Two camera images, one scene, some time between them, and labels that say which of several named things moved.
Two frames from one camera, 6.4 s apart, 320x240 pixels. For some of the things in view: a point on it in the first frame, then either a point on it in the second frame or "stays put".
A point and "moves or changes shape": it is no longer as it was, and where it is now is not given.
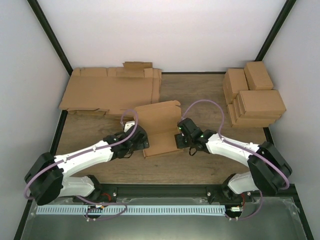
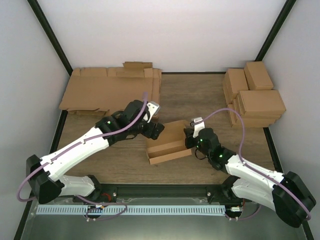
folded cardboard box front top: (260, 103) stays put
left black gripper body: (140, 146) to (148, 133)
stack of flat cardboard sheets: (112, 91) stays put
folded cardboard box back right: (257, 76) stays put
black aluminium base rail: (218, 193) stays put
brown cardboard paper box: (158, 123) moves or changes shape
